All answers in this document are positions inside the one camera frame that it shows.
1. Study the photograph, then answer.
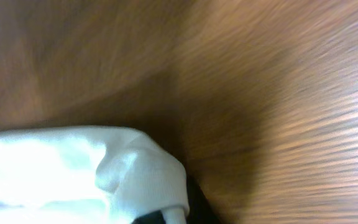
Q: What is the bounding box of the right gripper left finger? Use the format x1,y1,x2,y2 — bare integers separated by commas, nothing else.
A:
131,210,166,224

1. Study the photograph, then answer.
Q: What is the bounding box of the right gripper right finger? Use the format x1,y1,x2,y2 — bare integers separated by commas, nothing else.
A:
186,176,222,224

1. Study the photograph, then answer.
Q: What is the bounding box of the white t-shirt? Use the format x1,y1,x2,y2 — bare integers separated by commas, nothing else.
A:
0,126,190,223

